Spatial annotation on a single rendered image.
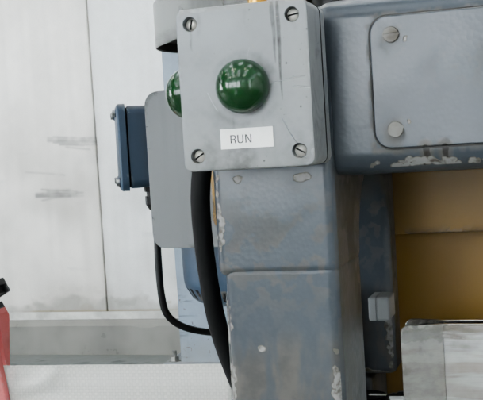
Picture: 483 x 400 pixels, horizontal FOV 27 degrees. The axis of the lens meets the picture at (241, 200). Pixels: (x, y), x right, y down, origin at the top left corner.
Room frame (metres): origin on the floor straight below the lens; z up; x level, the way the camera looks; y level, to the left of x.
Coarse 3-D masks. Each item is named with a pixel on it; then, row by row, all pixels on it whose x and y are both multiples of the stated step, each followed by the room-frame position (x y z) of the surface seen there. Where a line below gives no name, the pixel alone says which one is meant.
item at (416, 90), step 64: (384, 0) 0.58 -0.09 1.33; (448, 0) 0.57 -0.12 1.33; (384, 64) 0.57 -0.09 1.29; (448, 64) 0.56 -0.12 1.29; (384, 128) 0.57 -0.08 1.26; (448, 128) 0.56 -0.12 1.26; (256, 192) 0.59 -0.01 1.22; (320, 192) 0.58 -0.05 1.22; (384, 192) 0.77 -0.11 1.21; (256, 256) 0.59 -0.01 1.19; (320, 256) 0.58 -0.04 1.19; (384, 256) 0.78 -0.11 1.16; (256, 320) 0.59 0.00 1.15; (320, 320) 0.58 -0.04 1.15; (256, 384) 0.59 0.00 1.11; (320, 384) 0.58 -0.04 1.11
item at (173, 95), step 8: (176, 72) 0.57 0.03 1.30; (168, 80) 0.57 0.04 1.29; (176, 80) 0.57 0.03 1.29; (168, 88) 0.57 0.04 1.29; (176, 88) 0.57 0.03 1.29; (168, 96) 0.57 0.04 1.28; (176, 96) 0.57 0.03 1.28; (168, 104) 0.57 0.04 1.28; (176, 104) 0.57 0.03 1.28; (176, 112) 0.57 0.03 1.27
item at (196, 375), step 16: (16, 368) 0.83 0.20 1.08; (32, 368) 0.82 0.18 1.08; (48, 368) 0.82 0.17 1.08; (64, 368) 0.82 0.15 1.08; (80, 368) 0.81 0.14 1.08; (96, 368) 0.81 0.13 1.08; (112, 368) 0.81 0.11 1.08; (128, 368) 0.80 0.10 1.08; (144, 368) 0.80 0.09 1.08; (160, 368) 0.80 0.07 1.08; (176, 368) 0.79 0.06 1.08; (192, 368) 0.79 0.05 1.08; (208, 368) 0.79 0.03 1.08; (16, 384) 0.83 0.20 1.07; (32, 384) 0.82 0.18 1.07; (48, 384) 0.82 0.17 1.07; (64, 384) 0.82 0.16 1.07; (80, 384) 0.81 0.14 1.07; (96, 384) 0.81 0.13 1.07; (112, 384) 0.81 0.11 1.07; (128, 384) 0.80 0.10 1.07; (144, 384) 0.80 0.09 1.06; (160, 384) 0.80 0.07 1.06; (176, 384) 0.79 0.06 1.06; (192, 384) 0.79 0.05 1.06; (208, 384) 0.79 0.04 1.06; (224, 384) 0.78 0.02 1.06
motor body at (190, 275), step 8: (184, 248) 1.08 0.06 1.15; (192, 248) 1.06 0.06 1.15; (216, 248) 1.04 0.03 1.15; (184, 256) 1.08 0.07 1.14; (192, 256) 1.06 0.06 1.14; (216, 256) 1.04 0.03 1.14; (184, 264) 1.09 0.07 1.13; (192, 264) 1.06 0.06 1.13; (216, 264) 1.04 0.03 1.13; (184, 272) 1.09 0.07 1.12; (192, 272) 1.07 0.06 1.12; (184, 280) 1.09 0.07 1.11; (192, 280) 1.07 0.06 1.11; (224, 280) 1.04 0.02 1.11; (192, 288) 1.07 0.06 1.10; (200, 288) 1.06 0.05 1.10; (224, 288) 1.04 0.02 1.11; (200, 296) 1.07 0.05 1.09; (224, 296) 1.04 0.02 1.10; (224, 304) 1.05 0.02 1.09
